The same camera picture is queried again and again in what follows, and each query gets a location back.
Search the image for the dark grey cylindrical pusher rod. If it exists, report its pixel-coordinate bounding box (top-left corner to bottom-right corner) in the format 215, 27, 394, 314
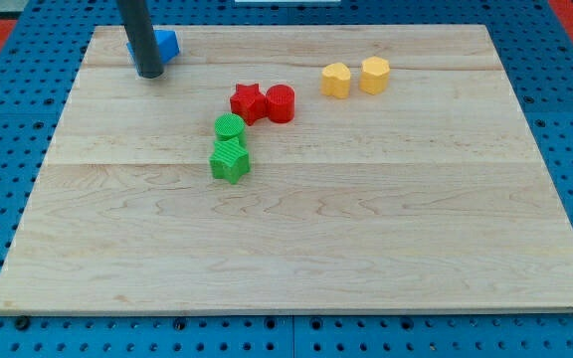
116, 0, 164, 79

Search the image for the red star block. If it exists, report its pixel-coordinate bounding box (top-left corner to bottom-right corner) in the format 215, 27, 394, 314
230, 84, 268, 126

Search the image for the green star block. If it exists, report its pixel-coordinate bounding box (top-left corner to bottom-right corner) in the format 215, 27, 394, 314
209, 137, 251, 184

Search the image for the blue triangular block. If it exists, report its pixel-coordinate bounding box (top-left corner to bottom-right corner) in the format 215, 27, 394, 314
126, 29, 180, 68

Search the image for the green cylinder block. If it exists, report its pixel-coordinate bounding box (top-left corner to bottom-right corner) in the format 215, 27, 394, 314
214, 113, 247, 147

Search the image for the red cylinder block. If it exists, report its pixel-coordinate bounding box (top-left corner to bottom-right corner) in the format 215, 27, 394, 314
266, 85, 295, 123

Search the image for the yellow heart block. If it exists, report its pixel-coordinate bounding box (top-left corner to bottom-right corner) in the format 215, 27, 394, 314
320, 63, 351, 99

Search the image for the yellow hexagon block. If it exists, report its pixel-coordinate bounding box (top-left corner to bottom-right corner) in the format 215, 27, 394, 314
359, 57, 390, 94

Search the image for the light wooden board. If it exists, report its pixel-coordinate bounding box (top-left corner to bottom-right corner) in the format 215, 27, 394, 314
0, 25, 573, 316

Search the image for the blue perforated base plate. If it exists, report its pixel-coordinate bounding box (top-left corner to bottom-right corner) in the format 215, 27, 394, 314
0, 0, 573, 357

